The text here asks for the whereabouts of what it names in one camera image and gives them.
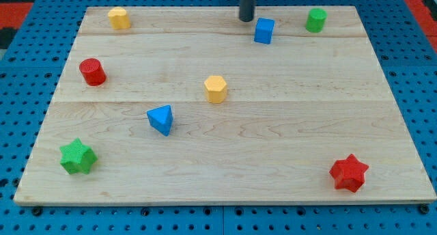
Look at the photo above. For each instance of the blue cube block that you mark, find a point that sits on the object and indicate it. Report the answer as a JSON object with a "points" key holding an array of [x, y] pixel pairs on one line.
{"points": [[264, 30]]}

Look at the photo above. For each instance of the yellow hexagon block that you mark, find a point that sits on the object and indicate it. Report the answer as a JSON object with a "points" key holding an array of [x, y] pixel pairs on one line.
{"points": [[215, 88]]}

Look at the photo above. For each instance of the blue triangle block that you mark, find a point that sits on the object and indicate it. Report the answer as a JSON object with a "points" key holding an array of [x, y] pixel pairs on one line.
{"points": [[161, 119]]}

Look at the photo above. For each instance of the light wooden board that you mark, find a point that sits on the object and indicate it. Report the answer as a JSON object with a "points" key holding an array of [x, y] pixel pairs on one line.
{"points": [[293, 108]]}

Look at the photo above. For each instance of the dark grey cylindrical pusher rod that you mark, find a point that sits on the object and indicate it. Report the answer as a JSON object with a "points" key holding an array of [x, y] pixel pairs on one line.
{"points": [[247, 10]]}

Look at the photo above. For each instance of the red cylinder block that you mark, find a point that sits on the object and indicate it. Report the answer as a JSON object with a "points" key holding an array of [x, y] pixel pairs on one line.
{"points": [[92, 72]]}

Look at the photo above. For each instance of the green cylinder block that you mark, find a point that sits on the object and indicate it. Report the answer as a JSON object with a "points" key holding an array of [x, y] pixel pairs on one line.
{"points": [[315, 20]]}

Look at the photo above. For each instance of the yellow heart block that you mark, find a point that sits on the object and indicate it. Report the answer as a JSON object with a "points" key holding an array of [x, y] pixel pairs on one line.
{"points": [[119, 18]]}

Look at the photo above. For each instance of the red star block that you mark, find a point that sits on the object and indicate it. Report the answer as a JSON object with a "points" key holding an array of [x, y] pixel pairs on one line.
{"points": [[349, 173]]}

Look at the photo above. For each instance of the green star block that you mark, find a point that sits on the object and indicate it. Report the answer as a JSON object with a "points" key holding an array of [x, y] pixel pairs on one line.
{"points": [[77, 157]]}

